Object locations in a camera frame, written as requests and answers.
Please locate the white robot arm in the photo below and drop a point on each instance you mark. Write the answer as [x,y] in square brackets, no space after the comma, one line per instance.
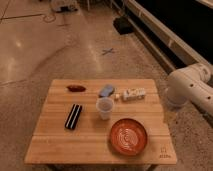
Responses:
[190,84]

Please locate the black box on floor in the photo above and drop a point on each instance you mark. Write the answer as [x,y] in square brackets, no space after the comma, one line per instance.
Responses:
[122,26]

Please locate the white rectangular block toy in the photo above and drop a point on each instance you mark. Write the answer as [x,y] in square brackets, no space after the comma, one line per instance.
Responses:
[131,94]

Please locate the white rail frame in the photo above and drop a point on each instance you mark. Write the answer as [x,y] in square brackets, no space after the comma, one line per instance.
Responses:
[179,47]

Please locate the wooden folding table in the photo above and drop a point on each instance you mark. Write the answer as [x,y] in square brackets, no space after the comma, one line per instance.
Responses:
[88,143]

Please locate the grey equipment on floor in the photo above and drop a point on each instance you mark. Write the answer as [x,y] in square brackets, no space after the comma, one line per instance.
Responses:
[63,5]

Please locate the blue cloth sponge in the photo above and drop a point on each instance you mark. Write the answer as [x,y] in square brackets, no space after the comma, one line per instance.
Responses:
[106,91]

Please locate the dark red small dish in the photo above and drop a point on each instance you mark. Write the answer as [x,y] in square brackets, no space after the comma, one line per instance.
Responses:
[76,88]

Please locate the orange patterned plate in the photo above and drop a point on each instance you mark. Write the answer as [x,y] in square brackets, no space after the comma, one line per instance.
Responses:
[128,137]

